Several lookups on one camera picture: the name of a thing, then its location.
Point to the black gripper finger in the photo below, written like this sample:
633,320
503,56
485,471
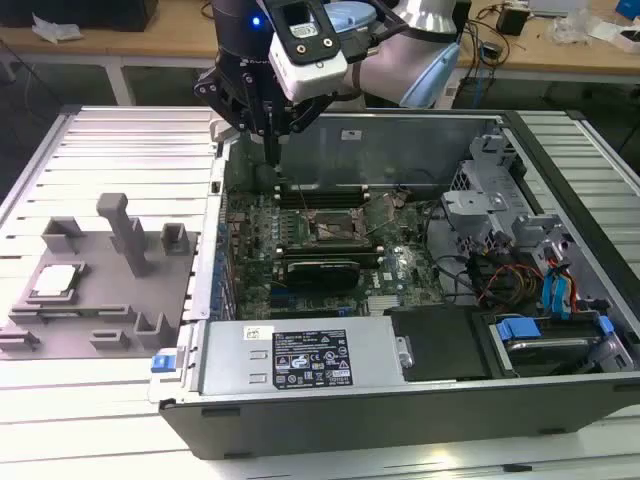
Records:
235,100
305,112

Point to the silver CPU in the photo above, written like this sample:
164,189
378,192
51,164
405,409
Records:
55,281

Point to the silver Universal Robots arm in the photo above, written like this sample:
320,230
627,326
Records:
385,70

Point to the CPU socket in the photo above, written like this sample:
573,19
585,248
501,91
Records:
332,231

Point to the white plastic case latch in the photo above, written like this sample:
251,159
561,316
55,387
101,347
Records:
217,131

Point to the black RAM slot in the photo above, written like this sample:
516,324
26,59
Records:
370,253
350,246
330,201
330,188

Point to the large black box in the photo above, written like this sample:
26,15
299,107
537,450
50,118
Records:
90,12

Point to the black graphics card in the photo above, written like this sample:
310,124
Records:
322,275

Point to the green motherboard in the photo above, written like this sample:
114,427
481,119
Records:
405,265

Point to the crumpled white plastic wrap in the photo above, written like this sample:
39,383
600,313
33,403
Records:
55,30

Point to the silver metal drive cage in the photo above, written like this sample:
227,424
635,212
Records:
475,200

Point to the silver chipset heatsink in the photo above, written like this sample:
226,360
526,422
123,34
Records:
384,305

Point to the small black power adapter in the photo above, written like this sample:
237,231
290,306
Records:
512,21

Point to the grey plastic parts rack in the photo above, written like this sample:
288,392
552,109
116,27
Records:
100,300

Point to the grey power supply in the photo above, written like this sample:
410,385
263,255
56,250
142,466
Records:
230,360

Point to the black plastic shroud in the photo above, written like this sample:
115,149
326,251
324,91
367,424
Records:
440,345

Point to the blue plastic case latch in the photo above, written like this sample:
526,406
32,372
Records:
162,363

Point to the clear plastic bags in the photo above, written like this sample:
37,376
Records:
567,27

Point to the black open PC case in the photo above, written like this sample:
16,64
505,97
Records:
400,425

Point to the white cardboard box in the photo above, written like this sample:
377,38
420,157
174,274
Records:
627,40

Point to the hard disk in blue carrier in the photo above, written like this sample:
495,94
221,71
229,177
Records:
545,350

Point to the wooden desk white frame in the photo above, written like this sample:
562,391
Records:
550,55
150,45

